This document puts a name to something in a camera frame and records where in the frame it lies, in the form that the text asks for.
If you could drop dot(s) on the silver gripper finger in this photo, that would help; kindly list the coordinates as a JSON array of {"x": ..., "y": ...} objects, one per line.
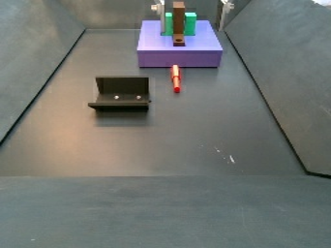
[
  {"x": 226, "y": 6},
  {"x": 158, "y": 8}
]

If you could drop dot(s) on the green block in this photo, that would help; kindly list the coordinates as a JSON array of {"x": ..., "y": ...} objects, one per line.
[
  {"x": 189, "y": 24},
  {"x": 168, "y": 25}
]

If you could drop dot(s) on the brown L-shaped block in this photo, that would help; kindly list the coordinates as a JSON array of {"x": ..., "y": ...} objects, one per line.
[{"x": 178, "y": 16}]

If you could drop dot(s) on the green block left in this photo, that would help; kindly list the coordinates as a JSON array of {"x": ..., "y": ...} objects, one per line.
[{"x": 168, "y": 25}]

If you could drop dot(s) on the purple base board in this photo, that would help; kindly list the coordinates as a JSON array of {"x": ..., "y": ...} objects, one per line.
[{"x": 156, "y": 52}]

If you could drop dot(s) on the green block right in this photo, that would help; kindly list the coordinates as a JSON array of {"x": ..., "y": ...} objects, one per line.
[{"x": 189, "y": 24}]

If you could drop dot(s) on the black angle bracket holder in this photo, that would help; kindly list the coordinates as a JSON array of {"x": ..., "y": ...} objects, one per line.
[{"x": 121, "y": 93}]

